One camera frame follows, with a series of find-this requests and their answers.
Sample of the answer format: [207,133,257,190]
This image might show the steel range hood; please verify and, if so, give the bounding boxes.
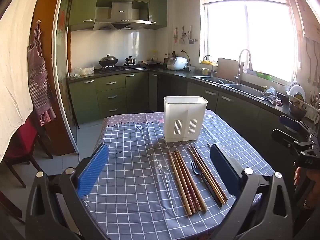
[93,0,152,31]

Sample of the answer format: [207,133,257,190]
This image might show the hanging kitchen utensils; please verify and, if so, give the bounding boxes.
[304,36,320,88]

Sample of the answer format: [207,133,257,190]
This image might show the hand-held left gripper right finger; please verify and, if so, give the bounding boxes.
[209,144,298,240]

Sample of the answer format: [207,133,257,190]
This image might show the kitchen window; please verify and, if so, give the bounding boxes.
[200,0,305,85]

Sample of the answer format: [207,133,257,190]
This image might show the group of condiment bottles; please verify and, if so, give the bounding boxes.
[164,51,177,64]

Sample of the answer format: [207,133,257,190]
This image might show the dark kitchen countertop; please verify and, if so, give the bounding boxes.
[68,65,295,115]

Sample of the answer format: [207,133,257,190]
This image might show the white plastic utensil holder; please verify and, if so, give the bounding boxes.
[163,96,208,142]

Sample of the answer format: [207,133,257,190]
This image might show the hanging wall tools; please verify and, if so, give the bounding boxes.
[174,25,198,46]

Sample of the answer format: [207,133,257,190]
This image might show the person's right hand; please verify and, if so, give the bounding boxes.
[294,167,304,186]

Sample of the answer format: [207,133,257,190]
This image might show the sliding glass door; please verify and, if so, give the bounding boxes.
[51,0,80,155]

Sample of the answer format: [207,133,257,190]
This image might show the small steel faucet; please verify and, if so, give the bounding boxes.
[203,55,215,77]

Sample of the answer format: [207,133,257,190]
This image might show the checked apron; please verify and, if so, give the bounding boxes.
[27,20,57,127]

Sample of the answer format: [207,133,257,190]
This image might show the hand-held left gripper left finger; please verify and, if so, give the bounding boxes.
[25,144,110,240]

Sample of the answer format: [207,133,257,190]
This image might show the white plastic bags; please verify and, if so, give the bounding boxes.
[69,66,95,78]

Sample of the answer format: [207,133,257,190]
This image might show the black plastic fork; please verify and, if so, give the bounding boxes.
[190,160,223,207]

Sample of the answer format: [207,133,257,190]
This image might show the white curtain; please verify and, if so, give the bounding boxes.
[0,0,45,160]

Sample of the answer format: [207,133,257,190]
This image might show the white plate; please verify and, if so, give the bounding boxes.
[287,84,306,101]

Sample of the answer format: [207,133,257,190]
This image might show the metal bowl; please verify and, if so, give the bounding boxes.
[289,100,307,119]

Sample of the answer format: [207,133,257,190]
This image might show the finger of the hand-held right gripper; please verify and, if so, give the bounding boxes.
[279,115,312,137]
[272,129,313,151]

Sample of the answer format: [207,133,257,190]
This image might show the white dish rack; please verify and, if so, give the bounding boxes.
[286,90,320,122]

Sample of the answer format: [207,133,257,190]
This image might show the clear plastic spoon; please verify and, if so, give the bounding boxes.
[158,156,178,217]

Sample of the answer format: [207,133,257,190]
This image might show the tall steel faucet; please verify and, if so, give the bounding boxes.
[234,49,253,84]

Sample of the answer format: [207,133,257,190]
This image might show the black gas stove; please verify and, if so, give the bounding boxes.
[99,64,147,73]

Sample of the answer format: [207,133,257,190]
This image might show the clear plastic utensil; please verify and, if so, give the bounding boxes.
[202,126,227,153]

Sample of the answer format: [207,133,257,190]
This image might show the steel kitchen sink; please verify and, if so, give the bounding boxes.
[194,75,265,98]

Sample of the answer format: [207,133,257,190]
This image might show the green wall cabinets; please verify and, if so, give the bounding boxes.
[68,0,168,32]

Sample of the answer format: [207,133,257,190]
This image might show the crumpled dish rag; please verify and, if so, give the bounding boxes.
[264,86,283,105]

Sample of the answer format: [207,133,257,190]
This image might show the black frying pan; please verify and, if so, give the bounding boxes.
[139,59,162,67]

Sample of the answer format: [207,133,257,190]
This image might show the light bamboo chopstick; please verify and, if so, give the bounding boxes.
[168,151,192,216]
[177,150,208,211]

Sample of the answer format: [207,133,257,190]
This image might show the blue checked tablecloth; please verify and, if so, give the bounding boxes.
[82,110,275,240]

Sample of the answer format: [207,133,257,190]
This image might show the white rice cooker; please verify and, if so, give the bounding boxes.
[166,56,188,70]

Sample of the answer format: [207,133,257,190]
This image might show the wooden cutting board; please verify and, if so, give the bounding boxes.
[216,57,245,79]

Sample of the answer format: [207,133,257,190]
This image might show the black wok with lid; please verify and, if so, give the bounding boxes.
[99,54,118,68]

